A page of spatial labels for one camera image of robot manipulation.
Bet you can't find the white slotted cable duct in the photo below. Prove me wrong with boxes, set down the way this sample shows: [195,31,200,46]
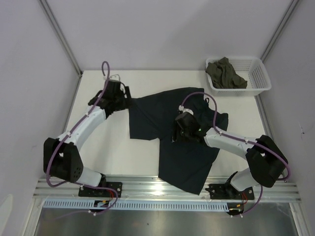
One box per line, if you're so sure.
[43,199,229,212]

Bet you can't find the right aluminium frame post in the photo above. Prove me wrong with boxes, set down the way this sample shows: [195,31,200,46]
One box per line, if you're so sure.
[260,0,302,63]

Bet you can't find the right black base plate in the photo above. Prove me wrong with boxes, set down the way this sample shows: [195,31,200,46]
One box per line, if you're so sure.
[205,183,255,200]

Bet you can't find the left aluminium frame post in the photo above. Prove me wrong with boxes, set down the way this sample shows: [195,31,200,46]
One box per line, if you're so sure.
[38,0,83,77]

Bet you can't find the aluminium mounting rail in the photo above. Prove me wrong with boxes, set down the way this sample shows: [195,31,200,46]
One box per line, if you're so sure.
[33,175,301,203]

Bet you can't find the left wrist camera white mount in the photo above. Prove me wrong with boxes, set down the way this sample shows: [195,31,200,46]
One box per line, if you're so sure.
[103,74,121,83]

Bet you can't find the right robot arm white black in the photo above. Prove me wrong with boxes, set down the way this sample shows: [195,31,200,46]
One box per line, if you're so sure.
[173,112,288,199]

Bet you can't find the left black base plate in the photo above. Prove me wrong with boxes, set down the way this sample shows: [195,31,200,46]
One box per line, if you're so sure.
[78,181,123,198]

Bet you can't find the aluminium frame post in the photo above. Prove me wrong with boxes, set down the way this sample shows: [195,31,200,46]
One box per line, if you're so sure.
[260,0,302,63]
[38,0,83,77]

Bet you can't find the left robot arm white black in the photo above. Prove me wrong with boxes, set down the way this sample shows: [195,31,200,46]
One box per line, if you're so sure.
[43,80,132,197]

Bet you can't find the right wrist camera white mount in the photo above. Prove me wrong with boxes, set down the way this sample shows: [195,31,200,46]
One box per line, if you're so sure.
[178,105,194,116]

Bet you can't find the white plastic basket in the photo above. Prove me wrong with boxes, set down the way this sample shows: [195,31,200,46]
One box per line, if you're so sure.
[205,57,271,96]

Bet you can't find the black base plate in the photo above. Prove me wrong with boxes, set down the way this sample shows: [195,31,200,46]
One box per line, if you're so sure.
[78,181,123,198]
[205,183,255,200]

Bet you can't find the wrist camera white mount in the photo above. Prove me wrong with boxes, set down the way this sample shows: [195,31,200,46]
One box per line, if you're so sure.
[103,74,121,83]
[178,105,194,116]

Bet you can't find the olive green shorts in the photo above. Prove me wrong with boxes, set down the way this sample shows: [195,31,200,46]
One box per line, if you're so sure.
[206,57,248,89]

